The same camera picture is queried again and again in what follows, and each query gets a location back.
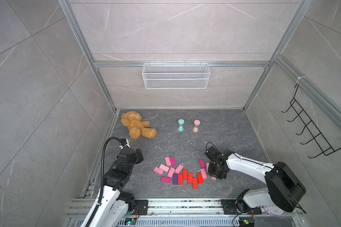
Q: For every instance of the pink block far left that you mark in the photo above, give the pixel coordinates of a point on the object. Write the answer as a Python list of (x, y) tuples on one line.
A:
[(158, 170)]

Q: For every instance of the black wire hook rack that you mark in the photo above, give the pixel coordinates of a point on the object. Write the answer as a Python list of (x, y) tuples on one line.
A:
[(309, 125)]

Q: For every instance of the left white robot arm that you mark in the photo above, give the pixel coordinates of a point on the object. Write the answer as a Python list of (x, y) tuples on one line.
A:
[(112, 203)]

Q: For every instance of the pink sand timer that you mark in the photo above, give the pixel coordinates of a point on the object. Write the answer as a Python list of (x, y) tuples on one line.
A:
[(196, 126)]

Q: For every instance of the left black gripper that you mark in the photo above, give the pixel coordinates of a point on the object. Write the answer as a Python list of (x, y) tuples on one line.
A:
[(138, 155)]

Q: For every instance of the teal sand timer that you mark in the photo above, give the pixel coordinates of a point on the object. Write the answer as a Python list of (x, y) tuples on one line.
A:
[(181, 123)]

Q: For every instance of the red block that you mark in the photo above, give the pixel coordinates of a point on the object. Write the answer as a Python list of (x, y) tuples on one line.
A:
[(185, 174), (190, 178), (200, 178), (180, 179)]

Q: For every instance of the brown teddy bear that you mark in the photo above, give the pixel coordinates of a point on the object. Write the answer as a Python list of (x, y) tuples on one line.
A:
[(136, 126)]

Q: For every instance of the light pink block right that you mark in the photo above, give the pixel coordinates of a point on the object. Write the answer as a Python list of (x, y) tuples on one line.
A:
[(203, 173)]

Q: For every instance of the light pink block upper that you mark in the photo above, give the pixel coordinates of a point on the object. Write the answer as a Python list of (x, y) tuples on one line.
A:
[(167, 160)]

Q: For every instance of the magenta block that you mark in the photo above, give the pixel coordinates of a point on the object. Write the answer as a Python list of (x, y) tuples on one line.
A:
[(166, 179), (172, 161), (202, 163)]

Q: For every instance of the white wire mesh basket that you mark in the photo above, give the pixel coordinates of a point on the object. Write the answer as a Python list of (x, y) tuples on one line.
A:
[(175, 75)]

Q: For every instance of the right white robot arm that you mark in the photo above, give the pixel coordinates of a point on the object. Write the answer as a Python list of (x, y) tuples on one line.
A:
[(283, 188)]

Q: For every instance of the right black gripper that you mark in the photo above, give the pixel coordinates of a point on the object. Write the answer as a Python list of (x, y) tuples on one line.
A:
[(210, 172)]

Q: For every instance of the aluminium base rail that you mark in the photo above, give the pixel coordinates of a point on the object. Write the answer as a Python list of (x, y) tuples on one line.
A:
[(200, 212)]

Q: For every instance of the pink block right tilted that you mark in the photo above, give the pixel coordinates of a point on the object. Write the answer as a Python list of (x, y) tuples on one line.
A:
[(179, 168)]

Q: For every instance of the pink block centre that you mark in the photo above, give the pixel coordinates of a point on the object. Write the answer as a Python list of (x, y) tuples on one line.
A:
[(171, 172)]

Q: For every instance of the purple block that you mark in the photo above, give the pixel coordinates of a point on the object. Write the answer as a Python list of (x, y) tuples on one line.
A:
[(175, 179)]

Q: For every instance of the light pink block tilted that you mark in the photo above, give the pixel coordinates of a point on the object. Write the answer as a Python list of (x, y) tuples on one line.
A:
[(164, 168)]

